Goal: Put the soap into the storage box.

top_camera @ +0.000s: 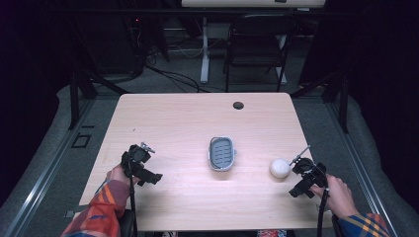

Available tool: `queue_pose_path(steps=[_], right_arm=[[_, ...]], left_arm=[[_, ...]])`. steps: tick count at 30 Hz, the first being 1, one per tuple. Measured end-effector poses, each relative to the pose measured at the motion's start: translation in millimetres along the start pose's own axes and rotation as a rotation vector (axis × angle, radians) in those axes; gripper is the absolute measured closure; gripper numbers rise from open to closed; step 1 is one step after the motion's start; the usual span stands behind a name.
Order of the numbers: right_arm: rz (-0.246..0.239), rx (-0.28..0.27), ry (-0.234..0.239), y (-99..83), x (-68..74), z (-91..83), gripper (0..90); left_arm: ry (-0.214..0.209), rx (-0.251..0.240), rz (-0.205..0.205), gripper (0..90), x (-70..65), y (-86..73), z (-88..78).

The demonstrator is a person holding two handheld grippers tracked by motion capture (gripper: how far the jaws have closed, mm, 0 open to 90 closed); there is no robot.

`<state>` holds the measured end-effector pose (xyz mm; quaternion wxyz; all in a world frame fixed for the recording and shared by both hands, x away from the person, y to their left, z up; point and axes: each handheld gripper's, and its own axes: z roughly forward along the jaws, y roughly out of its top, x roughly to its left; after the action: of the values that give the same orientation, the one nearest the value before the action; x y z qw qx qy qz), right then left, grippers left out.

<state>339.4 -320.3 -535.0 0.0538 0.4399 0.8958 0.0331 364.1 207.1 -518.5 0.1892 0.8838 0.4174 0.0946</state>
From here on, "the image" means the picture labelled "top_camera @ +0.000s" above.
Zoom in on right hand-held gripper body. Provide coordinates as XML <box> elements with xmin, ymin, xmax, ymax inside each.
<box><xmin>289</xmin><ymin>157</ymin><xmax>329</xmax><ymax>199</ymax></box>

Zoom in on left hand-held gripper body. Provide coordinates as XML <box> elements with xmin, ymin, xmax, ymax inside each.
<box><xmin>121</xmin><ymin>143</ymin><xmax>164</xmax><ymax>188</ymax></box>

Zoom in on white round soap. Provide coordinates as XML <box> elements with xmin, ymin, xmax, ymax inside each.
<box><xmin>269</xmin><ymin>158</ymin><xmax>293</xmax><ymax>180</ymax></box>

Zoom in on person's left hand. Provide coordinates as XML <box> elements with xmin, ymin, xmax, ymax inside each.
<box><xmin>106</xmin><ymin>164</ymin><xmax>139</xmax><ymax>187</ymax></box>

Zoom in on person's right hand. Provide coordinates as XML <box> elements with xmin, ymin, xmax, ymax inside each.
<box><xmin>309</xmin><ymin>174</ymin><xmax>361</xmax><ymax>219</ymax></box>

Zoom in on black metal stand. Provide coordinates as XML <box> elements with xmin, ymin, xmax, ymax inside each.
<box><xmin>289</xmin><ymin>69</ymin><xmax>351</xmax><ymax>134</ymax></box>
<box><xmin>66</xmin><ymin>67</ymin><xmax>130</xmax><ymax>131</ymax></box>

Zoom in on person's patterned shoe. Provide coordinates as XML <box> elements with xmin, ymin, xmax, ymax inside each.
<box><xmin>256</xmin><ymin>229</ymin><xmax>288</xmax><ymax>237</ymax></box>

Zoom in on grey soap dish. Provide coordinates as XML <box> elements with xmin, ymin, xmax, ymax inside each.
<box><xmin>208</xmin><ymin>135</ymin><xmax>238</xmax><ymax>173</ymax></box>

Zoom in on black computer tower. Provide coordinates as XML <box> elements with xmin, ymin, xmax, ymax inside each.
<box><xmin>97</xmin><ymin>15</ymin><xmax>146</xmax><ymax>76</ymax></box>

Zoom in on black folding chair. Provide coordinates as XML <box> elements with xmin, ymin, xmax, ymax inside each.
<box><xmin>223</xmin><ymin>14</ymin><xmax>299</xmax><ymax>94</ymax></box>

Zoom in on white desk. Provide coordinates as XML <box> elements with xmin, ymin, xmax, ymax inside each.
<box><xmin>180</xmin><ymin>0</ymin><xmax>327</xmax><ymax>85</ymax></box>

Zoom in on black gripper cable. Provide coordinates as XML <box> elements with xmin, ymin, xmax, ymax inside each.
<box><xmin>128</xmin><ymin>162</ymin><xmax>139</xmax><ymax>237</ymax></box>
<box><xmin>316</xmin><ymin>187</ymin><xmax>331</xmax><ymax>237</ymax></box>

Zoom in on metal floor rail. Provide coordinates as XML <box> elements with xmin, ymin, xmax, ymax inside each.
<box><xmin>2</xmin><ymin>98</ymin><xmax>97</xmax><ymax>237</ymax></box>
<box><xmin>325</xmin><ymin>101</ymin><xmax>400</xmax><ymax>237</ymax></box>

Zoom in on black floor cables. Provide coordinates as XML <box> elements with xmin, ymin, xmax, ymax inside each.
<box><xmin>141</xmin><ymin>36</ymin><xmax>228</xmax><ymax>94</ymax></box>

